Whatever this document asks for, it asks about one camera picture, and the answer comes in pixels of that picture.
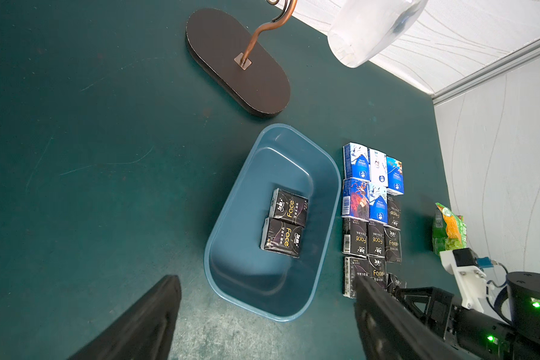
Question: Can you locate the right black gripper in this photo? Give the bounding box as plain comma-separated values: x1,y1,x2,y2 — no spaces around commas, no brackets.
386,275,462,348

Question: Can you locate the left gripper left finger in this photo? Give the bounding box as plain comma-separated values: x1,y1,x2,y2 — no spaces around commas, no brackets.
71,275,182,359

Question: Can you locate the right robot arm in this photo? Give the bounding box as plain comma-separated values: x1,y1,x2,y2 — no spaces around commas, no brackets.
388,271,540,359

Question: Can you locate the blue pocket tissue pack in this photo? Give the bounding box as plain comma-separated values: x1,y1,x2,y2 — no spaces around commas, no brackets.
387,157,404,196

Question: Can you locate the dark blue tissue pack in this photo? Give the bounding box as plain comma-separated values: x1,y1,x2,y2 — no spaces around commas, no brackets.
341,178,370,221

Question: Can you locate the blue white tissue pack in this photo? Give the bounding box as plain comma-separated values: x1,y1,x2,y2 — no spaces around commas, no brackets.
343,142,371,182

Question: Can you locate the black Face tissue pack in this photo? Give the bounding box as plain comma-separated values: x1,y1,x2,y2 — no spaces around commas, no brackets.
384,227,403,263
343,217,368,257
367,221,386,258
387,194,401,230
343,256,371,299

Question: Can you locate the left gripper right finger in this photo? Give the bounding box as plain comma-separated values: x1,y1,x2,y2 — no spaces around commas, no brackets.
353,277,463,360

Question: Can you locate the metal scroll cup stand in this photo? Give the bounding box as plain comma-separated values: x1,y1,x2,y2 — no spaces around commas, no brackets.
185,1,297,118

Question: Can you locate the teal plastic storage box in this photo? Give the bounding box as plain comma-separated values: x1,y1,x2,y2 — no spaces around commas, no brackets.
204,124,341,322

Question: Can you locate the green snack bag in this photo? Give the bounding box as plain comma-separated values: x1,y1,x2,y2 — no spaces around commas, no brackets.
431,202,467,255

